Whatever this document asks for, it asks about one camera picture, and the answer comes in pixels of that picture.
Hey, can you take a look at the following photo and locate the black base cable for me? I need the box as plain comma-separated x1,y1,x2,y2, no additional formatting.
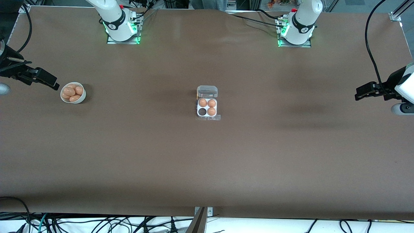
129,0,159,20
257,9,282,20
226,13,282,28

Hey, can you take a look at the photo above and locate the small metal bracket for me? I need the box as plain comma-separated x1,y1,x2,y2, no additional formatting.
194,206,214,217

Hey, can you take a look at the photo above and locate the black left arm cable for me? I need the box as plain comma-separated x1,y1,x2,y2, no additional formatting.
365,0,393,97

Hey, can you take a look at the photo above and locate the clear plastic egg box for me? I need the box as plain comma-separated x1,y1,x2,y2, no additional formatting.
196,85,221,121

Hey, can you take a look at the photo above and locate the grey clothed person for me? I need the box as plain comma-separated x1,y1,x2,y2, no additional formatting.
189,0,228,12

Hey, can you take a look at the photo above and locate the white round bowl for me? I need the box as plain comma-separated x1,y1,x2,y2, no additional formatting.
60,82,87,104

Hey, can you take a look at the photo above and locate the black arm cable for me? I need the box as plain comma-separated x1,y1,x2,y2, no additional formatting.
365,0,393,97
17,3,33,54

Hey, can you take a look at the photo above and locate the teal cable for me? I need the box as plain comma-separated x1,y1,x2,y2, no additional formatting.
37,213,49,233

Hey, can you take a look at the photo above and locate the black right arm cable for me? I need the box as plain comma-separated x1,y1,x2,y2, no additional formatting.
17,3,33,54

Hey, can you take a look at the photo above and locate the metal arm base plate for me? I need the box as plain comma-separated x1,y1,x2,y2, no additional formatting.
107,15,143,45
277,18,312,48

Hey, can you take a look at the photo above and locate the black looped cable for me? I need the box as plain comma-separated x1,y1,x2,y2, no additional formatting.
0,196,31,233

